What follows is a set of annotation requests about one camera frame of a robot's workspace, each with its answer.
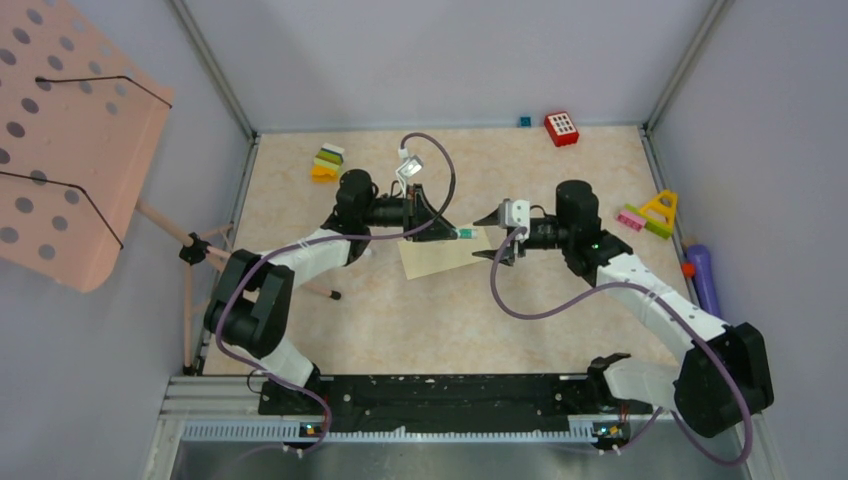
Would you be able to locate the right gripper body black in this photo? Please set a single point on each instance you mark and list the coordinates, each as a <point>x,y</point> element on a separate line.
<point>539,240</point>

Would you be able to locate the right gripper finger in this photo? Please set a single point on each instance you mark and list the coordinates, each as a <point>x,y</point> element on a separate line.
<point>493,219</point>
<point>504,255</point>

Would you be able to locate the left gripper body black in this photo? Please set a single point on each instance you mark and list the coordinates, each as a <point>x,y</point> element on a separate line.
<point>410,209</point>

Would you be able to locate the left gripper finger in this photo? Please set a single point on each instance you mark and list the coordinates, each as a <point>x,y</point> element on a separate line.
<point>434,205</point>
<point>439,230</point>

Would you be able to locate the glue stick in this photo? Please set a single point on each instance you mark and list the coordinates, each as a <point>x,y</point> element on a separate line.
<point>466,233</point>

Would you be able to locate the yellow envelope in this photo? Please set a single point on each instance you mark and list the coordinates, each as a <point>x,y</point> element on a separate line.
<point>427,258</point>

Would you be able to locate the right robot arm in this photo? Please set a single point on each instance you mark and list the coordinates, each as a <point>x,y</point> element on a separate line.
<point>721,378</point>

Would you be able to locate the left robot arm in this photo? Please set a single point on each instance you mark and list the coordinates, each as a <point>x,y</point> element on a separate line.
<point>250,305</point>

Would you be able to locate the stacked colourful toy blocks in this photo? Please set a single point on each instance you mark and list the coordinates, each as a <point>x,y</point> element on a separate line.
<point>327,163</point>

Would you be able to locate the pink small block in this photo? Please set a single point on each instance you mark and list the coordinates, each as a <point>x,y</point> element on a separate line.
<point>631,219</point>

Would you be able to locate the red toy block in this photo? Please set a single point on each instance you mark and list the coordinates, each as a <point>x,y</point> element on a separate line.
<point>561,129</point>

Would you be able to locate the yellow green toy block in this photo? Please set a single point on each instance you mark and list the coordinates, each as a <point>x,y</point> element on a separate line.
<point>660,214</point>

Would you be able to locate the pink perforated music stand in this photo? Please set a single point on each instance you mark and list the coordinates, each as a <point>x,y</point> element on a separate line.
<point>81,127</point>

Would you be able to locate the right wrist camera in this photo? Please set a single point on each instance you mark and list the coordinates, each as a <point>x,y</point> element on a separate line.
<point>514,214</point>

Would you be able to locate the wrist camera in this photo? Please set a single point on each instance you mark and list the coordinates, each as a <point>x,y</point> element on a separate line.
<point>514,214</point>
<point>409,166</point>

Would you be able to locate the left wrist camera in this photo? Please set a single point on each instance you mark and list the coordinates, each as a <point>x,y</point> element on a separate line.
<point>409,166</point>

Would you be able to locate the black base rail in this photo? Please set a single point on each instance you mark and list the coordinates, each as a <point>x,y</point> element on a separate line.
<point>552,409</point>

